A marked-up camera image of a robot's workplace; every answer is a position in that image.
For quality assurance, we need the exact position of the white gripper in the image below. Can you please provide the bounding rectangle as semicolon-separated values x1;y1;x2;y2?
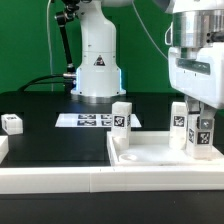
168;46;224;130

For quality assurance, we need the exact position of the black cable bundle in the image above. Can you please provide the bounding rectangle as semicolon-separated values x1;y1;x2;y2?
17;73;76;93

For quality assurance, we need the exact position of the white square table top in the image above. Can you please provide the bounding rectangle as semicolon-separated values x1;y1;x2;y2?
107;131;224;166

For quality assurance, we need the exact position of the white u-shaped obstacle fence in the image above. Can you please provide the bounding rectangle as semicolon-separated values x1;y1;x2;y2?
0;134;224;195

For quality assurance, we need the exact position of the white cable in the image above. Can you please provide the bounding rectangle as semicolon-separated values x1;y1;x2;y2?
46;0;56;92

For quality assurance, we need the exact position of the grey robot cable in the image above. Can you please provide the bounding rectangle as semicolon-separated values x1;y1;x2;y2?
131;1;170;61

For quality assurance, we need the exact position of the white base marker plate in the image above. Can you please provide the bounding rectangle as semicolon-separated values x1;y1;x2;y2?
54;113;143;129

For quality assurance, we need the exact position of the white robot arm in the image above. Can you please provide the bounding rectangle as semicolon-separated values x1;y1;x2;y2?
72;0;224;120

